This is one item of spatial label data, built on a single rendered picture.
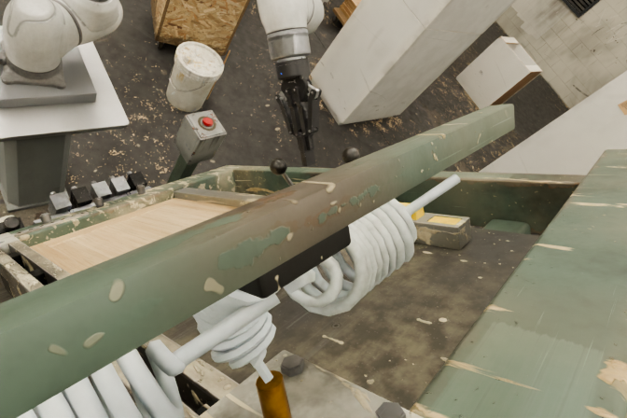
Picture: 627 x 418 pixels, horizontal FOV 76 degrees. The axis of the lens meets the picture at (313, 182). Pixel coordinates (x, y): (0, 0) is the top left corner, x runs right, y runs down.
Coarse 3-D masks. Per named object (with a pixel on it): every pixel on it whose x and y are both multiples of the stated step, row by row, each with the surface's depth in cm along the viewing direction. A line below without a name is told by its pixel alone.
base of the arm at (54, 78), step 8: (0, 56) 131; (8, 64) 132; (8, 72) 132; (16, 72) 132; (24, 72) 132; (32, 72) 132; (48, 72) 135; (56, 72) 139; (8, 80) 131; (16, 80) 132; (24, 80) 134; (32, 80) 135; (40, 80) 136; (48, 80) 137; (56, 80) 139; (64, 80) 141; (64, 88) 141
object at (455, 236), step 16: (176, 192) 128; (192, 192) 123; (208, 192) 120; (224, 192) 116; (416, 224) 70; (432, 224) 68; (448, 224) 66; (464, 224) 66; (416, 240) 71; (432, 240) 68; (448, 240) 66; (464, 240) 66
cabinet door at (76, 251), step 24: (120, 216) 117; (144, 216) 114; (168, 216) 110; (192, 216) 106; (72, 240) 103; (96, 240) 99; (120, 240) 96; (144, 240) 93; (72, 264) 84; (96, 264) 82
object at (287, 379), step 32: (0, 256) 80; (32, 256) 76; (320, 256) 15; (32, 288) 60; (256, 288) 14; (256, 320) 22; (224, 352) 22; (256, 352) 22; (288, 352) 30; (128, 384) 35; (192, 384) 34; (224, 384) 33; (256, 384) 23; (288, 384) 27; (320, 384) 26; (352, 384) 26; (192, 416) 30; (224, 416) 25; (256, 416) 25; (288, 416) 23; (320, 416) 24; (352, 416) 23; (384, 416) 22; (416, 416) 23
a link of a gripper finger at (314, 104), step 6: (312, 90) 85; (312, 96) 85; (318, 96) 86; (312, 102) 86; (318, 102) 87; (312, 108) 86; (318, 108) 88; (312, 114) 87; (318, 114) 88; (312, 120) 87; (318, 120) 89; (312, 126) 88; (318, 126) 90; (312, 132) 89
